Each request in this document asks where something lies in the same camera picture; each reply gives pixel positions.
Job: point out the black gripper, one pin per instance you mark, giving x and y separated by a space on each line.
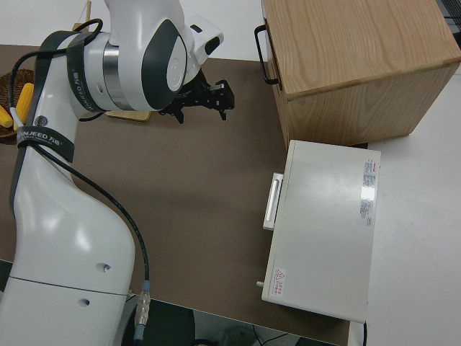
201 95

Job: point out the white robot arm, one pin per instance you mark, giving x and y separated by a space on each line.
72 223

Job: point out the brown table mat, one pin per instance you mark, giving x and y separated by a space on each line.
198 173

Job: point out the light wooden cabinet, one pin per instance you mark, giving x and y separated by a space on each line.
360 65

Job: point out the white toaster oven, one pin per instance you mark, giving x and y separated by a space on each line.
324 230

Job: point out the yellow corn cob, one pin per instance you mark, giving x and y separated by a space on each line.
27 95
5 117

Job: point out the round brown wicker basket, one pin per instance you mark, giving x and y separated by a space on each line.
5 86

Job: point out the dark mesh object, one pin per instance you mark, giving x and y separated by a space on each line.
453 11

